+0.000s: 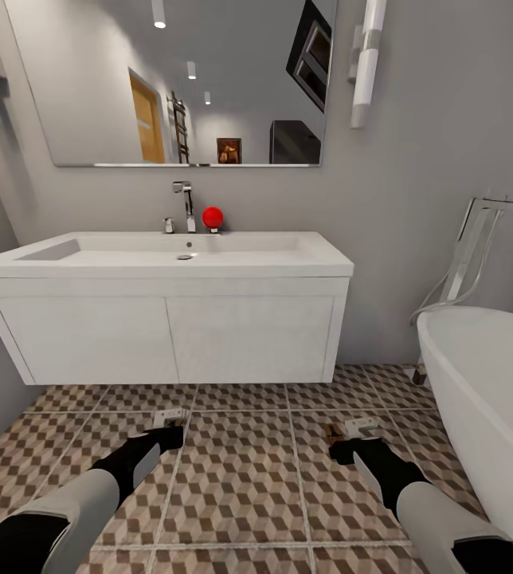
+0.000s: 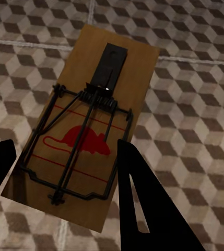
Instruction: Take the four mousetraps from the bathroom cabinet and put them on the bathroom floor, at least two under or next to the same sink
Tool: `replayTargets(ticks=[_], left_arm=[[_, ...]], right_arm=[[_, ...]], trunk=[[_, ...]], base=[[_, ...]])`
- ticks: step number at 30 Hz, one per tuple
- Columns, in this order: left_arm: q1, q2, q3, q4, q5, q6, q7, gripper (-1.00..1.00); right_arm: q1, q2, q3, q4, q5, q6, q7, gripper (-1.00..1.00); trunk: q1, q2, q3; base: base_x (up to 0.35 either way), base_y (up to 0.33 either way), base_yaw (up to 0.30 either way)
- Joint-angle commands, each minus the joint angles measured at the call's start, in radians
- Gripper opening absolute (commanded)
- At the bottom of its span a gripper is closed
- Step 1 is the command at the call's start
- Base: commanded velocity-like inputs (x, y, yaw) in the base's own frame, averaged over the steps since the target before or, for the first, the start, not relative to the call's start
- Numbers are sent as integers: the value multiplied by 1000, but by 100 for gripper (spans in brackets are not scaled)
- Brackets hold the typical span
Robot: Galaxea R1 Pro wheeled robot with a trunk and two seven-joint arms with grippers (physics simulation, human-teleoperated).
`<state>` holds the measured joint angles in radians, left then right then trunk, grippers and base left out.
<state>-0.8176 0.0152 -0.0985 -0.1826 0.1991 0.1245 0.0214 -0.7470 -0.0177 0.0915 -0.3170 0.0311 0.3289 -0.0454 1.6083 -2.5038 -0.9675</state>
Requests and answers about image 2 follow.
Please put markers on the mousetrap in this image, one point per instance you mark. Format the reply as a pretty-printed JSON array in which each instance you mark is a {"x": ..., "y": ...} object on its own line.
[{"x": 68, "y": 167}]

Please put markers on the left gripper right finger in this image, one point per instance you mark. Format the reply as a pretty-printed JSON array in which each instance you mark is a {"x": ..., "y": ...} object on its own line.
[{"x": 168, "y": 229}]

